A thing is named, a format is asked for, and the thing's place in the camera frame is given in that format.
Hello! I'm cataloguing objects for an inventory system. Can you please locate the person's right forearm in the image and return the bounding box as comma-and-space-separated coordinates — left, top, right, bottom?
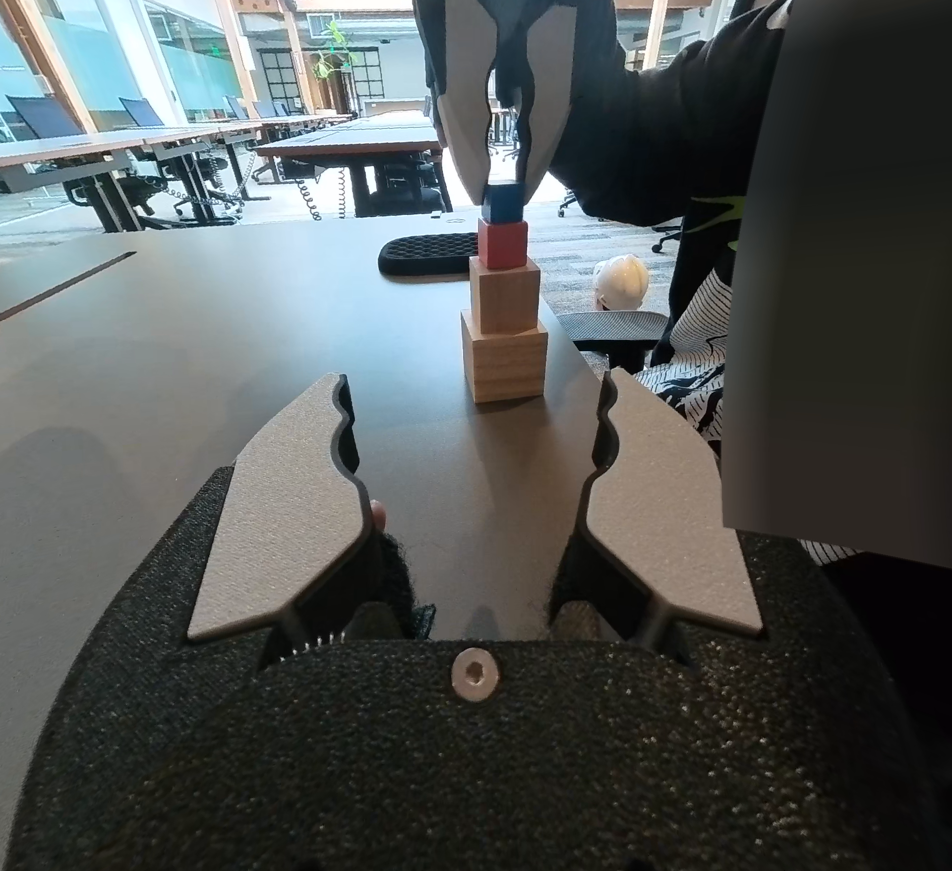
554, 0, 789, 228

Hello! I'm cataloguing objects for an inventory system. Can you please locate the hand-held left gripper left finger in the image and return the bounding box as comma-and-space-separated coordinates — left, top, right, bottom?
186, 373, 412, 644

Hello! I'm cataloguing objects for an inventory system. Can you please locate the white round object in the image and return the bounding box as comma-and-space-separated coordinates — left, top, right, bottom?
594, 254, 653, 312

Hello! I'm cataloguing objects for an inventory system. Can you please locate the wooden office table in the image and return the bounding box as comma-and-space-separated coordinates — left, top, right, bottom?
253, 117, 456, 220
0, 113, 351, 234

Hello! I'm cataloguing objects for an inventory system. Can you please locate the medium wooden cube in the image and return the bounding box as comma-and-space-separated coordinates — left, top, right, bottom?
469, 255, 544, 338

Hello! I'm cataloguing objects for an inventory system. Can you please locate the tiny blue cube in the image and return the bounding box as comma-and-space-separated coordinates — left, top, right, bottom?
484, 183, 526, 228

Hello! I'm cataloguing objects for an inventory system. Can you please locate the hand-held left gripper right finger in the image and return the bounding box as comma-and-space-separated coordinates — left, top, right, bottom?
548, 369, 766, 641

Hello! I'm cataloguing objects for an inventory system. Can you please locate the small red cube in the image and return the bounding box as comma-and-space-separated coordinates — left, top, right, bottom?
478, 221, 531, 274

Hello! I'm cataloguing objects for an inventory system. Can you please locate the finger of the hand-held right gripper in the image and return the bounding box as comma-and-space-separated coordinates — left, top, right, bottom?
514, 4, 580, 207
442, 0, 498, 208

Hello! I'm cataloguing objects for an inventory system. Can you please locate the person's printed shirt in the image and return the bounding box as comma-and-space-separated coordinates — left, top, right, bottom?
640, 187, 745, 443

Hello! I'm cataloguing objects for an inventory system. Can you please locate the black office chair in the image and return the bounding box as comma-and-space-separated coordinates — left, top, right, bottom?
558, 311, 672, 375

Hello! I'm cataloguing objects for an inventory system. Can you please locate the black wrist rest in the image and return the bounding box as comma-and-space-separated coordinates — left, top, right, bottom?
378, 232, 481, 280

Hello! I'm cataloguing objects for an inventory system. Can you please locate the large wooden cube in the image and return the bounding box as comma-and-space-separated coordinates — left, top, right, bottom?
460, 318, 550, 406

